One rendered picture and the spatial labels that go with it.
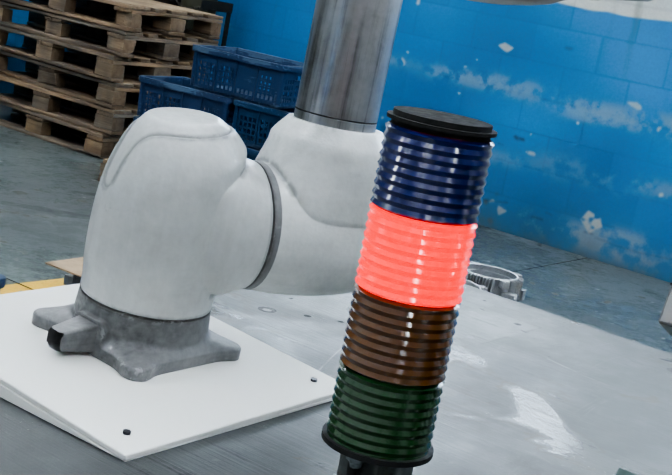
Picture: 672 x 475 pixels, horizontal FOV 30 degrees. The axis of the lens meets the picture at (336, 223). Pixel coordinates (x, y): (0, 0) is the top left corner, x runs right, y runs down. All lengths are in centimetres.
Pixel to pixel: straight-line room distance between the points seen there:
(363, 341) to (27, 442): 61
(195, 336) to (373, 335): 78
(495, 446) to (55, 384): 49
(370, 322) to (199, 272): 74
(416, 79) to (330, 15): 616
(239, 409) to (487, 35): 613
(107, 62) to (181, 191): 591
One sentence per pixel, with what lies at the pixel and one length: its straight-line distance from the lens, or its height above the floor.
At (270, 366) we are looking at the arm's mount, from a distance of 150.
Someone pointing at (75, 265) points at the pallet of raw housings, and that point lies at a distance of 359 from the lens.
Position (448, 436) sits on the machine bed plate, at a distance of 144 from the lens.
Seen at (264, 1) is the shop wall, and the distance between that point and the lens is 833.
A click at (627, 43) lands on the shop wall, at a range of 702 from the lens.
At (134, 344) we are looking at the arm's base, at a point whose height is 84.
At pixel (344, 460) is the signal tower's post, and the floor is 102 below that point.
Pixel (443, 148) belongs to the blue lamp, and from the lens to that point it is 65.
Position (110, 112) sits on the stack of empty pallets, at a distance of 726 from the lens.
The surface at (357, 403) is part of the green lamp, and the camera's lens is 68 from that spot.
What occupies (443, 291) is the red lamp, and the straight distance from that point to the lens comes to 67.
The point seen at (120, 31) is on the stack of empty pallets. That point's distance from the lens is 722.
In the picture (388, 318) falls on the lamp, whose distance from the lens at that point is 67.
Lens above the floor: 128
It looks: 11 degrees down
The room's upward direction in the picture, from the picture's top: 11 degrees clockwise
